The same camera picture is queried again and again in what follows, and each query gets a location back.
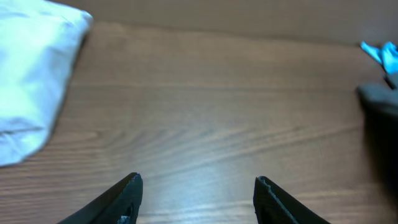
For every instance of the grey shorts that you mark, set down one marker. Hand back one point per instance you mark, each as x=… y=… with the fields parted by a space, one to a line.
x=379 y=105

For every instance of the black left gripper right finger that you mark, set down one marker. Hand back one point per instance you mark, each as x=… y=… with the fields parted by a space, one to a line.
x=273 y=205

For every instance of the light blue garment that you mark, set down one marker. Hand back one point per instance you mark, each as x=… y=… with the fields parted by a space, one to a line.
x=385 y=55

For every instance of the folded beige shorts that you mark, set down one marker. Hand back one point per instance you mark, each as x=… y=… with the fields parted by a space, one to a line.
x=40 y=41

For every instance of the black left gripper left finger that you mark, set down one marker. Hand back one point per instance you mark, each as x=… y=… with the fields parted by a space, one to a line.
x=119 y=204

